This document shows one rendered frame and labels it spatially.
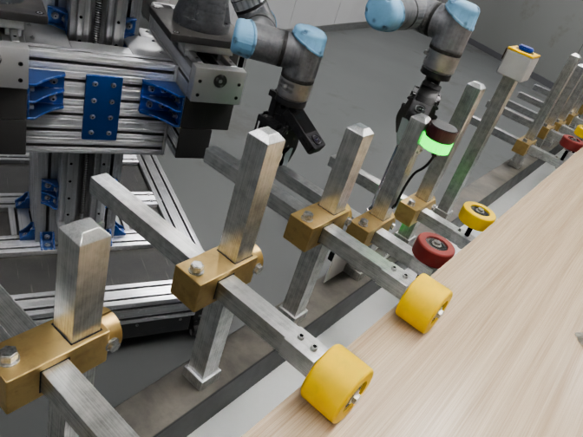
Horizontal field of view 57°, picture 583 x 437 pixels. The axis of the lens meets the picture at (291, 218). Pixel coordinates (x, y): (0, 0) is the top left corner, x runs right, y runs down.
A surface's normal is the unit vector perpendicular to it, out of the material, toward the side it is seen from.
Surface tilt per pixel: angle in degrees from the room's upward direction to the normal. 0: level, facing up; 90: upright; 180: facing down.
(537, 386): 0
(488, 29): 90
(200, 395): 0
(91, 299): 90
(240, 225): 90
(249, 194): 90
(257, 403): 0
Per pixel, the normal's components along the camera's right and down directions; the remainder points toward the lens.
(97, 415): 0.27, -0.81
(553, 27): -0.86, 0.04
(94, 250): 0.75, 0.52
